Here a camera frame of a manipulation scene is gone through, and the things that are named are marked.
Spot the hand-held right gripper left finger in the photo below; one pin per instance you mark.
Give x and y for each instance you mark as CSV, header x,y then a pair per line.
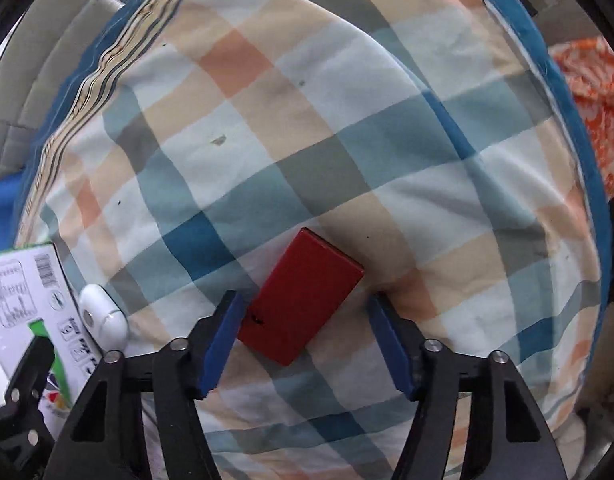
x,y
222,340

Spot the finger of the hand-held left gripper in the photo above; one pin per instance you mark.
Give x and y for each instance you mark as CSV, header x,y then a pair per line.
x,y
29,375

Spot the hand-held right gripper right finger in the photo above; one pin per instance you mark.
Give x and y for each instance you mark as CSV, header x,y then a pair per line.
x,y
392,345

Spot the cardboard box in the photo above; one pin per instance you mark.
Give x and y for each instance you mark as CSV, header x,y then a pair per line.
x,y
17,300

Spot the red rectangular box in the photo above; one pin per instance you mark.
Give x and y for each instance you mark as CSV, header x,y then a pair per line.
x,y
302,295

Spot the white earbud case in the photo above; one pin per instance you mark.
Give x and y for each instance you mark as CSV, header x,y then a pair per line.
x,y
104,317

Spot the blue cloth bag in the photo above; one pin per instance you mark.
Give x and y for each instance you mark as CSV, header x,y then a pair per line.
x,y
2,210

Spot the checked blanket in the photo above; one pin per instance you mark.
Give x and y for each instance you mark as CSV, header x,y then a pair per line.
x,y
337,110

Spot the large white quilted chair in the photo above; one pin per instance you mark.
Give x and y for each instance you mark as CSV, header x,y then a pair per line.
x,y
47,60

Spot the orange floral cloth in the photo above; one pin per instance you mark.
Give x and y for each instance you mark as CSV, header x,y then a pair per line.
x,y
597,100

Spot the grey upholstered chair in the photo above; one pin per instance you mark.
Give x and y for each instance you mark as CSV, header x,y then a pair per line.
x,y
567,25

